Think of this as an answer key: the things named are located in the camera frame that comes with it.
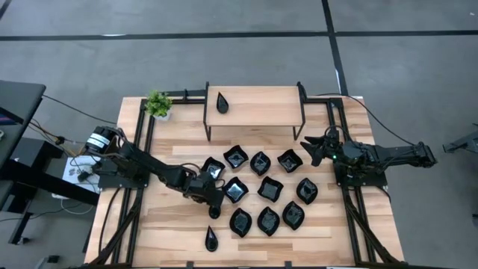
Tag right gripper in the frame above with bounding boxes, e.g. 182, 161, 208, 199
300, 136, 341, 167

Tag wooden shelf black metal legs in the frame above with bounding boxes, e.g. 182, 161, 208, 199
202, 81, 308, 142

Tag green plant white pot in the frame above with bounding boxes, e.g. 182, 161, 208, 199
143, 89, 174, 121

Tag white printed paper sheet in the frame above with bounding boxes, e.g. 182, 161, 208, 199
61, 156, 102, 195

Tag black stand foot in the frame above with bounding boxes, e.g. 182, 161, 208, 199
442, 123, 478, 155

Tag black power brick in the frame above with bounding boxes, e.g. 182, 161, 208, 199
35, 254, 60, 268

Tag black desk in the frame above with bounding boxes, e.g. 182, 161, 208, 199
0, 80, 101, 246

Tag dark laptop screen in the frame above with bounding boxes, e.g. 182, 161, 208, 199
0, 106, 25, 127

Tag black right camera cable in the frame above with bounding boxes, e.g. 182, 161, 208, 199
323, 125, 341, 140

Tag black camera cable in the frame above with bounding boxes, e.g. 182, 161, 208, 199
178, 161, 205, 180
323, 125, 341, 140

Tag black left camera cable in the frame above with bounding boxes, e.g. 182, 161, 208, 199
178, 161, 205, 180

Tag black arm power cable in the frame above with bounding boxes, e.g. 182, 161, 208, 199
306, 92, 416, 146

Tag black aluminium table frame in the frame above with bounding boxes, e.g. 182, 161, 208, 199
84, 88, 406, 269

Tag black floor cable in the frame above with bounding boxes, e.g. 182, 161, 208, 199
41, 94, 118, 125

